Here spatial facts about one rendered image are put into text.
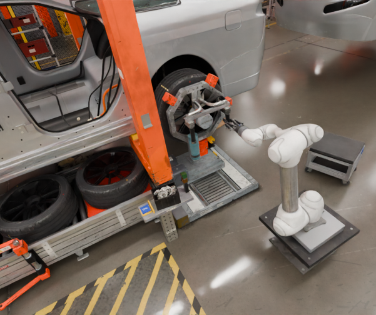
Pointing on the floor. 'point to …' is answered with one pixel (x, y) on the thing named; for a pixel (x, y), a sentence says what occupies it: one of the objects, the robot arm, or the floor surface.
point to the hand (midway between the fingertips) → (227, 120)
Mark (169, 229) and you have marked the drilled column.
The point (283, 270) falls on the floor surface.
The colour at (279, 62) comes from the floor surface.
